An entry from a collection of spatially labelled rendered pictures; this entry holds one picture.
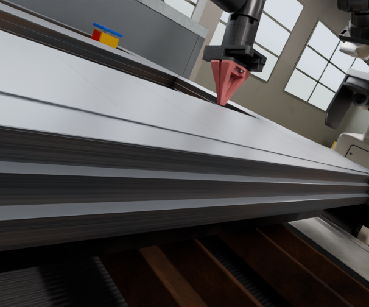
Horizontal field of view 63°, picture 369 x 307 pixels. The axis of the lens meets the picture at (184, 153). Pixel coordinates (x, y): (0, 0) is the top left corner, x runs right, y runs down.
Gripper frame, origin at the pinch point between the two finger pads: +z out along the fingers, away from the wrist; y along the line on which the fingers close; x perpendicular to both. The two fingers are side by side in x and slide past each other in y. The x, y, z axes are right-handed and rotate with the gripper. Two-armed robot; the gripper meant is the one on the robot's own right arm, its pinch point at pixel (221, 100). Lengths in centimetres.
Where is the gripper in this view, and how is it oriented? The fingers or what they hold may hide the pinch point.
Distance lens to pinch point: 57.0
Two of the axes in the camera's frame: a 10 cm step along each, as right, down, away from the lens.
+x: 6.8, 1.1, 7.2
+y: 6.8, 2.5, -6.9
